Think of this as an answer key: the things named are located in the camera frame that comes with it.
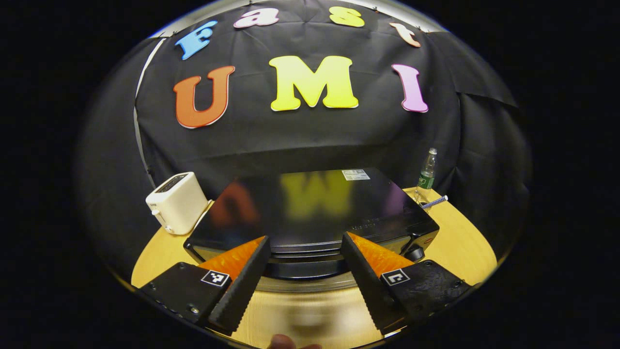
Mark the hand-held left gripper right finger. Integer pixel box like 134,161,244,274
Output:
340,232,473,336

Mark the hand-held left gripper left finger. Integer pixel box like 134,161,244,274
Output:
138,236,272,335

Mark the black electric oven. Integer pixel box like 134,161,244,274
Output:
183,168,440,293

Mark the white toaster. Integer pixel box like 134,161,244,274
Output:
145,172,210,236

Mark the green plastic bottle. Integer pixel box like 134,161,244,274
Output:
418,148,438,190

